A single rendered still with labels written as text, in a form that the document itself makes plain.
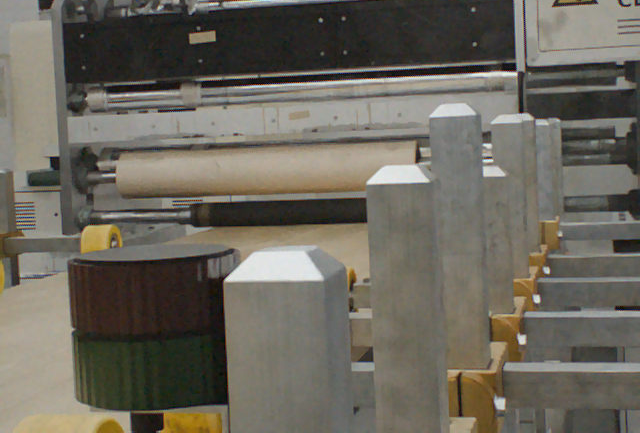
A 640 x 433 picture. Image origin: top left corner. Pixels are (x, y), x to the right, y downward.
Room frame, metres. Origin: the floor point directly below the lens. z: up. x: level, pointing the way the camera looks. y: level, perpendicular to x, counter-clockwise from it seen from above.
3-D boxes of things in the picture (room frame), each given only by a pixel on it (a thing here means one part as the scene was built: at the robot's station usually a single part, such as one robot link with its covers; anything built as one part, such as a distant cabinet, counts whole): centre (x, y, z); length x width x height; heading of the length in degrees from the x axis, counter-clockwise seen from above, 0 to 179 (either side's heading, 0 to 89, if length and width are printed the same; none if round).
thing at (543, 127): (2.11, -0.39, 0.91); 0.04 x 0.04 x 0.48; 77
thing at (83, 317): (0.42, 0.06, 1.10); 0.06 x 0.06 x 0.02
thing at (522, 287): (1.40, -0.22, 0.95); 0.14 x 0.06 x 0.05; 167
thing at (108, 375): (0.42, 0.06, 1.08); 0.06 x 0.06 x 0.02
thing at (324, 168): (3.07, -0.06, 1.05); 1.43 x 0.12 x 0.12; 77
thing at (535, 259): (1.64, -0.28, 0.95); 0.14 x 0.06 x 0.05; 167
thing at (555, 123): (2.59, -0.50, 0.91); 0.04 x 0.04 x 0.48; 77
